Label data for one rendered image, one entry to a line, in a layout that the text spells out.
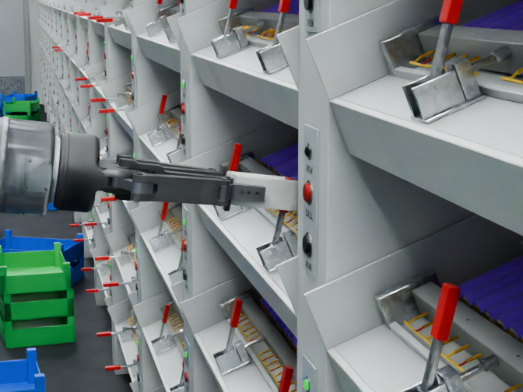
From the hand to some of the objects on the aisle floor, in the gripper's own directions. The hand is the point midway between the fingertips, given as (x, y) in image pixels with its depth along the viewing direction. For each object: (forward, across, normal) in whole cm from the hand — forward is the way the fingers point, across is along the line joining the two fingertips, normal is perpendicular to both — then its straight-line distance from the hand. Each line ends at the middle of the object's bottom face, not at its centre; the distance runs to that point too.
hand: (261, 190), depth 113 cm
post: (+21, -120, -79) cm, 145 cm away
